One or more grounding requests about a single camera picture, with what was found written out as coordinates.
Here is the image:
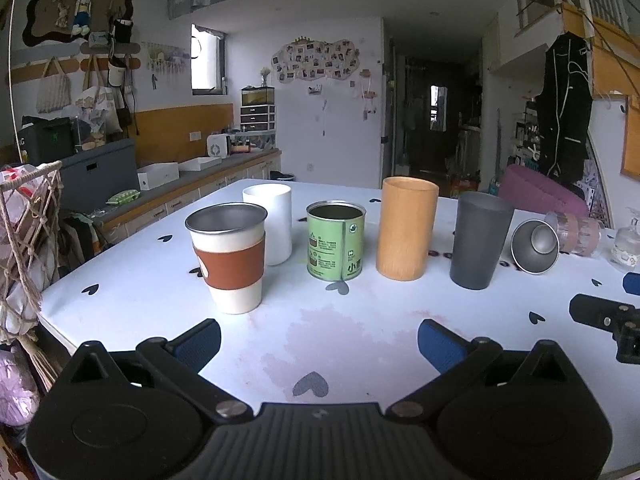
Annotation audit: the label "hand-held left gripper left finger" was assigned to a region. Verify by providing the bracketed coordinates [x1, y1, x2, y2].
[74, 318, 254, 424]

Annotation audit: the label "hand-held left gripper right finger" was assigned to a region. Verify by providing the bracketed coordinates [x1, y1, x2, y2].
[387, 318, 569, 419]

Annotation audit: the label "small steel cup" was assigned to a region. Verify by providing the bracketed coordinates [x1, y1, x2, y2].
[510, 218, 560, 275]

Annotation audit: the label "clear glass cup pink bands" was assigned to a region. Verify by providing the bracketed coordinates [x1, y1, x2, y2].
[544, 211, 605, 259]

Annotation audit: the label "steel cup with brown sleeve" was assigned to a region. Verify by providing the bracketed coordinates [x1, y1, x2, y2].
[184, 203, 269, 315]

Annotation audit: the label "dark grey cup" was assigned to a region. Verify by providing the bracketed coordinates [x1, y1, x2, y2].
[449, 190, 516, 291]

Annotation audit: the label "wooden bamboo cup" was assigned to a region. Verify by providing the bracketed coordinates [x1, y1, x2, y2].
[375, 175, 440, 280]

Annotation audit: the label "white cup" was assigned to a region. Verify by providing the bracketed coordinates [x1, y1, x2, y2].
[242, 183, 293, 267]

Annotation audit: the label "clear glass jar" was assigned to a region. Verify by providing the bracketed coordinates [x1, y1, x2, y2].
[608, 207, 640, 269]

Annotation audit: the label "white heart print tablecloth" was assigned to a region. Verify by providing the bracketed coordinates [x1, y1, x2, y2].
[38, 178, 640, 463]

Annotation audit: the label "pink cushion seat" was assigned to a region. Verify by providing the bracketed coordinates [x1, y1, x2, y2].
[498, 163, 590, 219]

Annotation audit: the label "green tin can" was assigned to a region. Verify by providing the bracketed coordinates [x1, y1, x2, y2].
[305, 200, 367, 282]

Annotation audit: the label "cork board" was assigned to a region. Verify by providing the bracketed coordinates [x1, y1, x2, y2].
[620, 94, 640, 179]

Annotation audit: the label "long cabinet counter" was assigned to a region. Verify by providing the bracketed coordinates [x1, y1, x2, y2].
[97, 147, 282, 242]

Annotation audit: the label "green packet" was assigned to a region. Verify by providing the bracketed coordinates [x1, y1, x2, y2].
[105, 188, 141, 206]

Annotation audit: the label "flat white box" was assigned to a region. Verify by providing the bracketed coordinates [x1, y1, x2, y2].
[178, 156, 222, 172]

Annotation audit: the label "black hanging jacket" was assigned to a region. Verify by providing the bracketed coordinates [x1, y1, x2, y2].
[535, 32, 594, 187]

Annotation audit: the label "purple bag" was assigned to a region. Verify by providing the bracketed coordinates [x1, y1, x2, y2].
[0, 347, 42, 427]

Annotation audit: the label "grey storage box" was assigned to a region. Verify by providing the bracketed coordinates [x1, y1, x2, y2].
[59, 138, 139, 212]

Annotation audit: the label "small white appliance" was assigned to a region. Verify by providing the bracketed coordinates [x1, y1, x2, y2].
[207, 133, 231, 159]

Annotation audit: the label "dark drawer organiser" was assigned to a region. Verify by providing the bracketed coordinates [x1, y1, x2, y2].
[240, 105, 277, 132]

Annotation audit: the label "black bin with green mark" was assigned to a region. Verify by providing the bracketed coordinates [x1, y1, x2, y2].
[20, 115, 77, 166]

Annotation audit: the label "small fish tank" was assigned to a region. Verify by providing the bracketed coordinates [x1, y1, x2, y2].
[241, 85, 276, 107]

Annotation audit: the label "window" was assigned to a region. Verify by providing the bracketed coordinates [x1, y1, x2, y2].
[190, 23, 226, 97]

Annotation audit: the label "woven tote bag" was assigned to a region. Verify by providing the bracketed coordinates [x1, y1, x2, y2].
[35, 57, 72, 115]

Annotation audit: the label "cloud shaped photo collage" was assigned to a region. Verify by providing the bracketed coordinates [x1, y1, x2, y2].
[271, 37, 361, 84]

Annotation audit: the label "blue and white doll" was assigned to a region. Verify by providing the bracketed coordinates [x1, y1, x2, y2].
[71, 0, 94, 37]

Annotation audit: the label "rope net bag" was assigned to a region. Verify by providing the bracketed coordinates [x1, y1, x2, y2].
[0, 160, 64, 348]

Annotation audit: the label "brown wall board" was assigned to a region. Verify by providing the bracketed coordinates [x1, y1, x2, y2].
[22, 0, 136, 46]

